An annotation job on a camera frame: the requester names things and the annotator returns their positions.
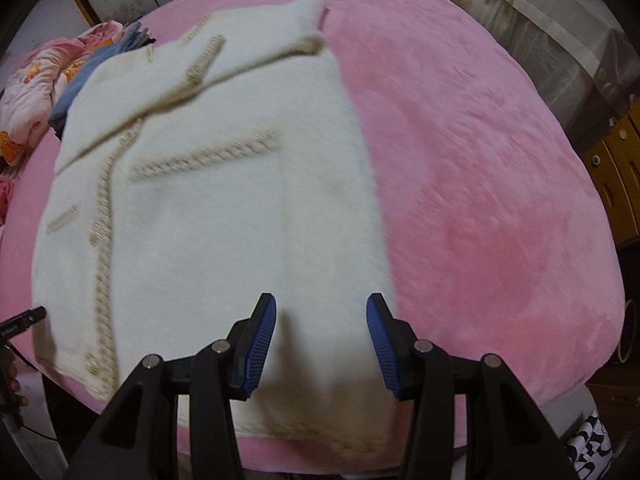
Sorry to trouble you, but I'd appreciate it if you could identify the person's left hand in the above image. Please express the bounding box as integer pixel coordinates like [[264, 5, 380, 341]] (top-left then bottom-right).
[[6, 360, 29, 409]]

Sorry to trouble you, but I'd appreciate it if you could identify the black and white patterned cloth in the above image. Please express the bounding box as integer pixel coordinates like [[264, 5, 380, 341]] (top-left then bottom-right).
[[564, 410, 617, 480]]

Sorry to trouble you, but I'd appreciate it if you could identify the pink cloth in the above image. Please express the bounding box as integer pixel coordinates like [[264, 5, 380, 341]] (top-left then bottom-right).
[[0, 177, 17, 223]]

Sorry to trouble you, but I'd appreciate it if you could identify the white fuzzy jacket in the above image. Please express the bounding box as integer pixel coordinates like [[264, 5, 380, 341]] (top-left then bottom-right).
[[31, 0, 401, 453]]

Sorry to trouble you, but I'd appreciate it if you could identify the wooden drawer cabinet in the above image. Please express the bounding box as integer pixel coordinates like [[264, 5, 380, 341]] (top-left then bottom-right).
[[582, 110, 640, 247]]

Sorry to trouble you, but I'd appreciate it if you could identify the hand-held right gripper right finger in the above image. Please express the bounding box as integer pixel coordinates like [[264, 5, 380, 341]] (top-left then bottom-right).
[[365, 292, 576, 480]]

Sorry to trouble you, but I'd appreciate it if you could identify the pink floral quilt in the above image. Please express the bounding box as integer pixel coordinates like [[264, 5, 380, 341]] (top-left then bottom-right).
[[0, 20, 126, 167]]

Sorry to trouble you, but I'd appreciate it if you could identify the pink fleece blanket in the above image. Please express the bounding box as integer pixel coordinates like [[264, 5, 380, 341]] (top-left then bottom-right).
[[0, 0, 628, 477]]

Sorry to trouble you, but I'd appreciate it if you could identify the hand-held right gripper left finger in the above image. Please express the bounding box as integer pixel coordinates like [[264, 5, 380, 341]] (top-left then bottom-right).
[[62, 292, 278, 480]]

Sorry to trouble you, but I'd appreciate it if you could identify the blue denim garment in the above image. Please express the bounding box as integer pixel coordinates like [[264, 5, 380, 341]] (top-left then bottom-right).
[[49, 22, 157, 136]]

